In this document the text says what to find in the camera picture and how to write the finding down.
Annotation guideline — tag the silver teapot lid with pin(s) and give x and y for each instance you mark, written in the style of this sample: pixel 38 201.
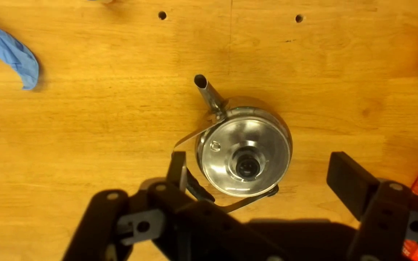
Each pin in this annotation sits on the silver teapot lid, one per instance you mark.
pixel 262 140

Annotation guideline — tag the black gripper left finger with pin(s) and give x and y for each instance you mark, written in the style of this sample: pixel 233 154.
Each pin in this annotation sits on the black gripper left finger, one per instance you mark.
pixel 185 233

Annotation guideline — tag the blue cloth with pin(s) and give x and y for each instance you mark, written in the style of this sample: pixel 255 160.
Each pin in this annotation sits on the blue cloth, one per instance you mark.
pixel 11 53

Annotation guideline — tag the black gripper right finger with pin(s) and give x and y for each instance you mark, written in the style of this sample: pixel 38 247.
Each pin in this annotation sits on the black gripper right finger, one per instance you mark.
pixel 388 218

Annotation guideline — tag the silver metal teapot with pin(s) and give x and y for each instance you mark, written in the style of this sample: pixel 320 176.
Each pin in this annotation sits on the silver metal teapot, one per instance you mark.
pixel 211 95

